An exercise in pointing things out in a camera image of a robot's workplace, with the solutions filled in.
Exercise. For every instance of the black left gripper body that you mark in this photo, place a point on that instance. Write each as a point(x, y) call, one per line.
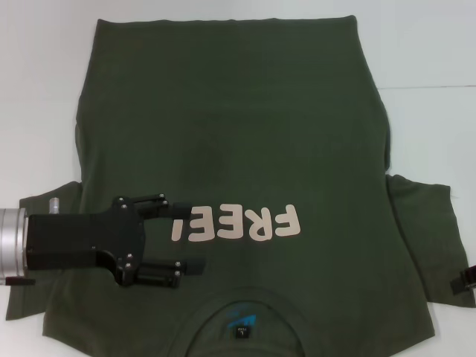
point(74, 238)

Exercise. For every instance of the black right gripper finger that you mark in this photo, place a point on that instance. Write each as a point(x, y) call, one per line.
point(469, 275)
point(459, 287)

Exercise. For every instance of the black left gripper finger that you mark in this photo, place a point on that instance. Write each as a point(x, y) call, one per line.
point(160, 277)
point(180, 210)

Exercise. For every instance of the dark green FREE! t-shirt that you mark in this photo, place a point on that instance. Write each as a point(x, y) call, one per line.
point(230, 130)

